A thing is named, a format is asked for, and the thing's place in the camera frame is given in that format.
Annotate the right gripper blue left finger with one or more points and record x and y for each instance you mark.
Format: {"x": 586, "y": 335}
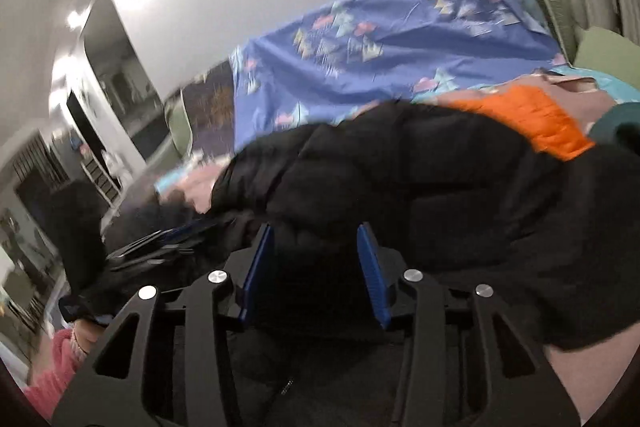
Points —
{"x": 244, "y": 274}

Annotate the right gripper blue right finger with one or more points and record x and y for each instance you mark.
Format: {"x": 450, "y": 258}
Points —
{"x": 382, "y": 269}

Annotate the black puffer jacket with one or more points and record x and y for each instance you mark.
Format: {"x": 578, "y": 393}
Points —
{"x": 459, "y": 195}

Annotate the left hand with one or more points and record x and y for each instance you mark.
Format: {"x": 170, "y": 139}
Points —
{"x": 87, "y": 334}

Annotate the pink fleece left sleeve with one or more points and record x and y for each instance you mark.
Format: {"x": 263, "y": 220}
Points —
{"x": 49, "y": 387}

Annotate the dark navy patterned pillow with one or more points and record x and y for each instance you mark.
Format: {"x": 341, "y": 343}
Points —
{"x": 209, "y": 103}

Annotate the green quilted pillow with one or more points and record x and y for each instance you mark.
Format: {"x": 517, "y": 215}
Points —
{"x": 178, "y": 124}

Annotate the orange puffer jacket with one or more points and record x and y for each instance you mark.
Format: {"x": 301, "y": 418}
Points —
{"x": 532, "y": 113}

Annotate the dark teal garment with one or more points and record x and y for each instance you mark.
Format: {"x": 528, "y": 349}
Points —
{"x": 620, "y": 125}

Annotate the blue tree-print sheet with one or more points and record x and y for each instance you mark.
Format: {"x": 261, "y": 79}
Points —
{"x": 336, "y": 60}

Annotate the green pillow by curtain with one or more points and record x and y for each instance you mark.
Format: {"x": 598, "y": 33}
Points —
{"x": 605, "y": 51}

